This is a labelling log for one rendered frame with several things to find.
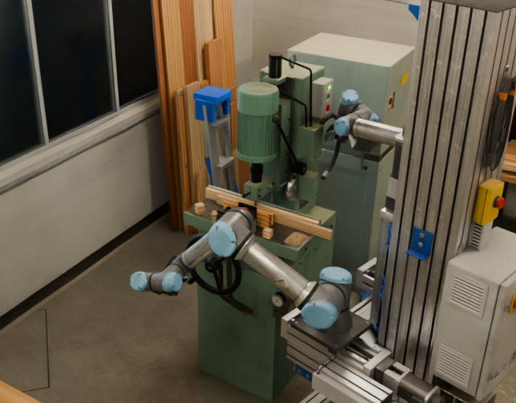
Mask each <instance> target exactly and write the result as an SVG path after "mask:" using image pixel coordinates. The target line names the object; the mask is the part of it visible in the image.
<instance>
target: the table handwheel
mask: <svg viewBox="0 0 516 403"><path fill-rule="evenodd" d="M203 236H205V234H199V235H197V236H195V237H193V238H192V239H191V240H190V241H189V243H188V244H187V247H186V250H187V249H189V248H190V247H191V246H192V245H193V244H194V243H196V242H197V241H198V240H199V239H201V238H202V237H203ZM229 257H230V256H229ZM226 258H227V257H220V256H217V257H212V258H210V259H209V260H208V259H205V260H204V262H205V268H206V270H207V271H208V272H209V273H213V274H214V279H215V282H216V286H217V288H214V287H213V286H211V285H209V284H207V283H206V282H205V281H203V280H202V279H201V277H200V276H199V275H198V273H197V271H196V270H195V268H193V269H192V270H191V271H190V274H191V276H192V277H193V276H195V275H198V279H197V280H196V282H197V283H198V284H199V285H200V286H201V287H202V288H203V289H205V290H206V291H208V292H210V293H213V294H216V295H228V294H231V293H233V292H234V291H235V290H236V289H237V288H238V287H239V285H240V283H241V280H242V267H241V265H240V261H239V260H234V259H233V258H232V257H230V259H231V261H232V262H233V264H234V269H235V279H234V283H233V284H232V286H230V287H229V288H226V289H221V286H220V283H219V280H218V274H217V271H218V270H219V269H220V268H221V266H222V265H221V264H222V263H223V262H224V261H225V260H226Z"/></svg>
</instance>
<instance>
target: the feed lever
mask: <svg viewBox="0 0 516 403"><path fill-rule="evenodd" d="M272 122H273V123H275V124H277V126H278V128H279V130H280V132H281V135H282V137H283V139H284V141H285V143H286V145H287V147H288V149H289V151H290V153H291V156H292V158H293V159H294V163H293V165H292V168H291V170H292V173H293V174H298V175H304V174H305V173H306V171H307V164H306V163H305V162H300V161H298V160H297V158H296V157H295V155H294V151H293V150H292V148H291V146H290V143H289V142H288V140H287V138H286V135H285V133H284V131H283V129H282V127H281V125H280V123H279V122H280V117H279V116H278V115H274V116H273V117H272Z"/></svg>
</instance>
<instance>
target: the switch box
mask: <svg viewBox="0 0 516 403"><path fill-rule="evenodd" d="M333 83H334V79H331V78H324V77H321V78H319V79H317V80H316V81H314V82H312V117H315V118H324V117H325V116H326V115H327V114H329V113H331V105H332V93H333ZM328 85H330V92H328V93H327V90H328ZM327 94H330V97H329V98H327ZM327 99H330V100H329V101H326V100H327ZM327 105H330V110H329V112H328V113H327V114H326V111H327V110H326V107H327Z"/></svg>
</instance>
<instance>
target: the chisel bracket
mask: <svg viewBox="0 0 516 403"><path fill-rule="evenodd" d="M272 182H273V177H271V176H269V175H265V174H262V182H259V183H253V182H251V181H250V180H249V181H248V182H246V183H245V184H244V194H247V193H249V192H251V194H249V195H247V196H246V198H248V199H250V200H253V201H258V200H259V199H260V198H262V197H263V196H265V195H266V194H268V193H269V192H270V191H271V188H270V187H269V184H270V183H272Z"/></svg>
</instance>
